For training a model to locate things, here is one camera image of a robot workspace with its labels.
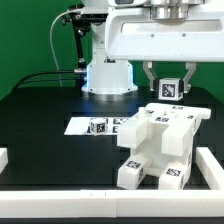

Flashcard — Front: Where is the white tagged cube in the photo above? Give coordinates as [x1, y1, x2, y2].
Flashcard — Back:
[90, 118, 107, 136]
[159, 78, 184, 101]

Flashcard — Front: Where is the white chair back frame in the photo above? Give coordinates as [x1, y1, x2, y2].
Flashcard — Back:
[117, 103, 211, 157]

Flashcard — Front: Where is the black rear camera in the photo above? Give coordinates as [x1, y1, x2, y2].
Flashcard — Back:
[81, 7, 109, 23]

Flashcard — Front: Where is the white right fence bar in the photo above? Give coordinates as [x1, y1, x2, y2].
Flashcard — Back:
[196, 147, 224, 190]

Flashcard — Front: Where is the white front fence bar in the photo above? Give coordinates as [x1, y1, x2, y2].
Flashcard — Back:
[0, 190, 224, 218]

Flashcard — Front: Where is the black base cable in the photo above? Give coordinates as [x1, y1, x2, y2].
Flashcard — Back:
[12, 69, 87, 93]

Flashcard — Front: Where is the white chair seat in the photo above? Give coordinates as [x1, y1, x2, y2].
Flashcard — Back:
[137, 115, 200, 171]

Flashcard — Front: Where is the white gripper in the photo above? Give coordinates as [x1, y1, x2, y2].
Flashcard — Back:
[105, 0, 224, 93]

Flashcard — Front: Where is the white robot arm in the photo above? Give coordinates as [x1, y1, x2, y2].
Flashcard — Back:
[80, 0, 224, 101]

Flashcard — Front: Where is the white tagged flat plate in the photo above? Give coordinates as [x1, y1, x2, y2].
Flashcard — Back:
[64, 117, 128, 136]

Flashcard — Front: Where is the white left fence bar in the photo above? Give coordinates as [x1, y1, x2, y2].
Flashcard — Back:
[0, 148, 8, 174]

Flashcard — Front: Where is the white fence bar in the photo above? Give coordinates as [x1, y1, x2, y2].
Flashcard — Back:
[0, 148, 8, 174]
[196, 147, 224, 190]
[0, 190, 224, 218]

